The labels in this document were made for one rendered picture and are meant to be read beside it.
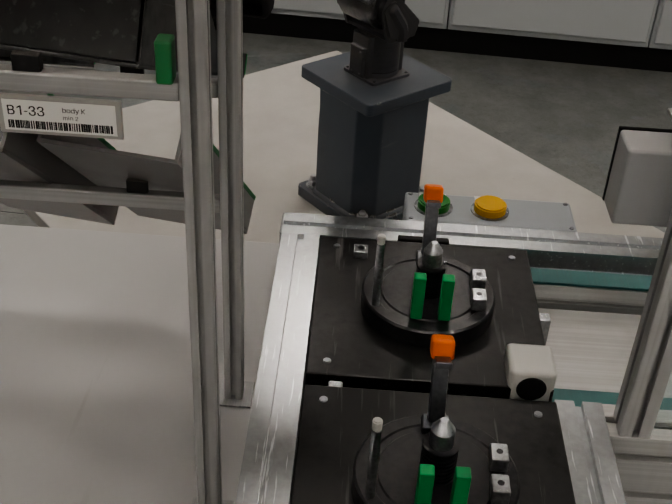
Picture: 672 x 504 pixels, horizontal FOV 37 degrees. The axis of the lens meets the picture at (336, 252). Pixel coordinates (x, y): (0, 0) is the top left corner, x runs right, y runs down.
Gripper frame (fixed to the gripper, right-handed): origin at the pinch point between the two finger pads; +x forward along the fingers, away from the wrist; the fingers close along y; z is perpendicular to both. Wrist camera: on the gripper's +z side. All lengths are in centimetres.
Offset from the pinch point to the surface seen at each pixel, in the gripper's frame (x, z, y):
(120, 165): 16.0, -6.0, 1.7
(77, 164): 15.0, -7.9, -3.6
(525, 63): -258, -194, 13
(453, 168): -38, -51, 23
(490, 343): 11.3, -27.4, 35.8
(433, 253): 6.5, -20.9, 28.6
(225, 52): 9.4, 3.1, 10.5
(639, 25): -270, -178, 55
